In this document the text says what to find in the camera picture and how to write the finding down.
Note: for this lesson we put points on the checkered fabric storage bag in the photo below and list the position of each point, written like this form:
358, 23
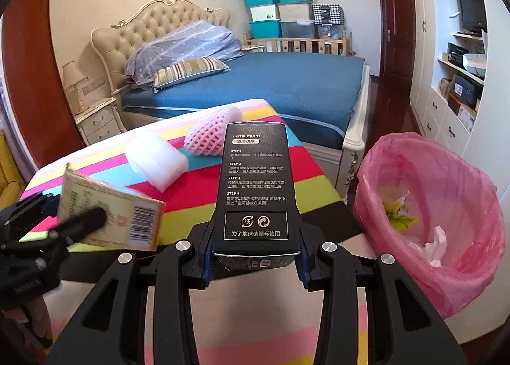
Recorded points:
328, 14

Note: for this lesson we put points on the black printed carton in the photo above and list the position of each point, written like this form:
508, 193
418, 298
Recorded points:
255, 189

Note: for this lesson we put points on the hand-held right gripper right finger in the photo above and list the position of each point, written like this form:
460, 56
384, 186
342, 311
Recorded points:
305, 271

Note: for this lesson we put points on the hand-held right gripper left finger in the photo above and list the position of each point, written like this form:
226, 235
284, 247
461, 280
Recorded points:
209, 269

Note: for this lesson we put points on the cream bed with tufted headboard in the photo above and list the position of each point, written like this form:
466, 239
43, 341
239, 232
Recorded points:
159, 26

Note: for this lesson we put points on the yellow cushioned seat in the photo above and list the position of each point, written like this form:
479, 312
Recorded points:
10, 173

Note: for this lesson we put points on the beige fringed table lamp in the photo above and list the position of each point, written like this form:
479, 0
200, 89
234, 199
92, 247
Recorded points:
75, 80

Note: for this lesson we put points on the white foam block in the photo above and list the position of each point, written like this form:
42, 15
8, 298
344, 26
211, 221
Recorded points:
157, 159

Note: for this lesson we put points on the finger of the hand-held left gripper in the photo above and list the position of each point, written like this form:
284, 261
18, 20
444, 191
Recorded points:
32, 205
85, 221

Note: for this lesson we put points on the wooden crib rail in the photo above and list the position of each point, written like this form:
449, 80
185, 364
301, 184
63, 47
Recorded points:
303, 45

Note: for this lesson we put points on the white tissue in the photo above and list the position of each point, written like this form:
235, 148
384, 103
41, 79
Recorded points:
432, 247

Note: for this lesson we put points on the grey-blue dotted pillow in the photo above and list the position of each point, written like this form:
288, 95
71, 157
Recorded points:
187, 50

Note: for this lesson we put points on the black shelf device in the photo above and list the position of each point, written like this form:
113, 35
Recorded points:
457, 54

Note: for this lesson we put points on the blue bed sheet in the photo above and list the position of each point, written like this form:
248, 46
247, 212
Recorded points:
279, 90

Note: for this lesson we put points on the wall socket panel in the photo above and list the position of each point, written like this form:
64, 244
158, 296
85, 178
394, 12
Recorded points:
93, 87

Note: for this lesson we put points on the rainbow striped tablecloth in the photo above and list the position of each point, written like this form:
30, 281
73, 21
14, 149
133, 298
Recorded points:
191, 185

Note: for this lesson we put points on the brown cardboard box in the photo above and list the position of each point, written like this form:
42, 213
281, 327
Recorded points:
464, 114

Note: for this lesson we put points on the white shelf box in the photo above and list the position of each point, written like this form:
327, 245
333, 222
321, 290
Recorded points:
475, 65

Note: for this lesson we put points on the dark red wooden door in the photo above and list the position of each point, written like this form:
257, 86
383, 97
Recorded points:
398, 38

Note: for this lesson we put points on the black television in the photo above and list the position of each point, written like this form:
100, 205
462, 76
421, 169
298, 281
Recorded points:
471, 0

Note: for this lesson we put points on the clear storage box white lid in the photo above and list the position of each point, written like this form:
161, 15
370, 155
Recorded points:
295, 11

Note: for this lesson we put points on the striped cushion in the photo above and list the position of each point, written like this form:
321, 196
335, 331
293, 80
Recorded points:
187, 72

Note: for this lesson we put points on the grey clear storage box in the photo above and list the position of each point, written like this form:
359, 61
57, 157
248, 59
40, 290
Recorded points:
298, 29

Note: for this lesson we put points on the cream nightstand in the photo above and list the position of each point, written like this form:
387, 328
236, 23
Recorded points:
99, 122

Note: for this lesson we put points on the black safe box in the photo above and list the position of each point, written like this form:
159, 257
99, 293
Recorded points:
467, 90

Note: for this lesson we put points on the pink bagged waste bin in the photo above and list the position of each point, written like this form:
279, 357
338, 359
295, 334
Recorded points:
466, 205

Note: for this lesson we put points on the reddish wooden door frame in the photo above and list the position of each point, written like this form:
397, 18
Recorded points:
32, 70

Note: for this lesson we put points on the pink foam fruit net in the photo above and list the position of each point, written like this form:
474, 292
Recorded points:
211, 132

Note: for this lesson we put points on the beige barcode carton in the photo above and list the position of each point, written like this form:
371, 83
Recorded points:
119, 213

